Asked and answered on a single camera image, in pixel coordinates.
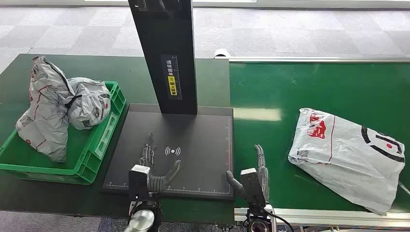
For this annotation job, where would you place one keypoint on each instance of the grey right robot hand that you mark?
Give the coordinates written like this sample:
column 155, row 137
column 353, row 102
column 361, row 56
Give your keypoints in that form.
column 264, row 179

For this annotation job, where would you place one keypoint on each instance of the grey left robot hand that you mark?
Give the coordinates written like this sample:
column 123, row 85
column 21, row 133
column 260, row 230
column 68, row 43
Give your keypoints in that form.
column 158, row 183

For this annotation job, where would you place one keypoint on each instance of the white package with red print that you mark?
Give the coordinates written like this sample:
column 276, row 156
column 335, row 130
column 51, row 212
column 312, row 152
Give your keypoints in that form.
column 349, row 160

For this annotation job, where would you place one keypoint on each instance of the green conveyor belt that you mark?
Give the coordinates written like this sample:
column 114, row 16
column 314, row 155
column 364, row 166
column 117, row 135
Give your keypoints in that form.
column 320, row 89

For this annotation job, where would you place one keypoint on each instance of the crumpled grey plastic package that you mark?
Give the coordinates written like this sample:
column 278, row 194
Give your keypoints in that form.
column 88, row 102

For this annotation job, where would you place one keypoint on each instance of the tall grey plastic package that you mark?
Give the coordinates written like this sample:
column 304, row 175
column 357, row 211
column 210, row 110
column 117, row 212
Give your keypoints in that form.
column 48, row 121

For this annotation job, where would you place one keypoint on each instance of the green plastic crate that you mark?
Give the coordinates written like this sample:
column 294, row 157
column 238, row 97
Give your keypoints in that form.
column 83, row 150

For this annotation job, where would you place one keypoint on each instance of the yellow sticker on column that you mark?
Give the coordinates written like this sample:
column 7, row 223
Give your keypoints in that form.
column 172, row 85

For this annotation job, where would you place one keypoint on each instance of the black scanner column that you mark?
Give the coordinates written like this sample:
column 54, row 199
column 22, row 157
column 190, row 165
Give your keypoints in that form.
column 163, row 38

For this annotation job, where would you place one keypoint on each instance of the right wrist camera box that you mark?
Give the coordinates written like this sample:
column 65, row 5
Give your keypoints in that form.
column 252, row 187

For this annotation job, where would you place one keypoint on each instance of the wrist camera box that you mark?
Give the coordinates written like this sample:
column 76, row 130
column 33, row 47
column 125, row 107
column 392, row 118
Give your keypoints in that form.
column 252, row 187
column 138, row 182

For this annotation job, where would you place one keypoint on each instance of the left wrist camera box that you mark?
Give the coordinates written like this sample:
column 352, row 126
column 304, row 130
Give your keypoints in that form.
column 138, row 182

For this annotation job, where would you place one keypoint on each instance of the black scanner base plate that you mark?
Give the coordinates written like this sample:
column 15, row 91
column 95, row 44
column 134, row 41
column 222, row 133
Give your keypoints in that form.
column 198, row 144

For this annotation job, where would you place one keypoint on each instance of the aluminium conveyor side rail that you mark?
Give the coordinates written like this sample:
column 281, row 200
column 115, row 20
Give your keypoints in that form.
column 320, row 59
column 320, row 217

